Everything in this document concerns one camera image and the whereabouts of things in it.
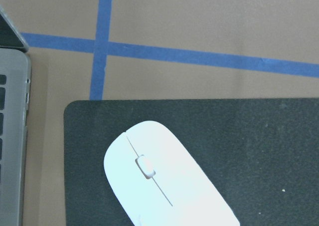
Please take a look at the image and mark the grey laptop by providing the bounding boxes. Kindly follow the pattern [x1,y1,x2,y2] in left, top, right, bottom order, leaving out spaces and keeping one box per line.
[0,9,31,226]

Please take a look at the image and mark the black mouse pad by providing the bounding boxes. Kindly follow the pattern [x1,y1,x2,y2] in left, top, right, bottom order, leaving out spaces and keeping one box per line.
[64,98,319,226]

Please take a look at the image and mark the white computer mouse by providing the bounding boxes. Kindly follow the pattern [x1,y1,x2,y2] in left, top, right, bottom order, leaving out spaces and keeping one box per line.
[104,121,239,226]

